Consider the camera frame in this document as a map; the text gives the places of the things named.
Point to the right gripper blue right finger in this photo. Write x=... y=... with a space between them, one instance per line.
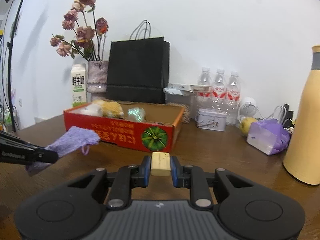
x=194 y=179

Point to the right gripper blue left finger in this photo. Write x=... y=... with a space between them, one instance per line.
x=124 y=180

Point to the small beige soap block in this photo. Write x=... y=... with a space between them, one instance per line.
x=160 y=164

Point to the iridescent clear plastic ball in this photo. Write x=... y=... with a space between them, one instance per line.
x=136 y=114

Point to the purple knitted drawstring bag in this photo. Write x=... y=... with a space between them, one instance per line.
x=75 y=138

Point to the yellow white plush toy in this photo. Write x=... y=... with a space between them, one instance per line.
x=100 y=108

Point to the red cardboard pumpkin box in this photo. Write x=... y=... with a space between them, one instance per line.
x=157 y=133

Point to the small white tin box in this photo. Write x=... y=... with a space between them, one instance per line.
x=210 y=119

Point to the yellow green apple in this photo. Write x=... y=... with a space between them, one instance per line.
x=245 y=124

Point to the left clear water bottle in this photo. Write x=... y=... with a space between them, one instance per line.
x=203 y=97

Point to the clear water bottle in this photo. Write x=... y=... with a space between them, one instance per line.
x=219 y=90
x=203 y=97
x=232 y=98

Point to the clear plastic food container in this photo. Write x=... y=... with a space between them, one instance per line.
x=177 y=97

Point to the purple white gift bag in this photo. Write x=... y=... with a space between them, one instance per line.
x=268 y=136

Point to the middle clear water bottle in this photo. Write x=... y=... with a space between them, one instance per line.
x=219 y=90

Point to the small white desk fan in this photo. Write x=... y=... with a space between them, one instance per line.
x=247 y=108

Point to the flat white carton box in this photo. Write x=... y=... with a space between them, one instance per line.
x=189 y=88

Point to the right clear water bottle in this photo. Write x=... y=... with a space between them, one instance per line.
x=232 y=98

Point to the white green milk carton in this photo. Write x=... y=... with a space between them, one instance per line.
x=79 y=89

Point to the black paper shopping bag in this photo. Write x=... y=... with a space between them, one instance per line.
x=138 y=70

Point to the yellow thermos jug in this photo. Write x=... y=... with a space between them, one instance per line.
x=302 y=157

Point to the dried pink rose bouquet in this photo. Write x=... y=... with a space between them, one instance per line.
x=90 y=33

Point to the wire rack with items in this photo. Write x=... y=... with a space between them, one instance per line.
x=6 y=122

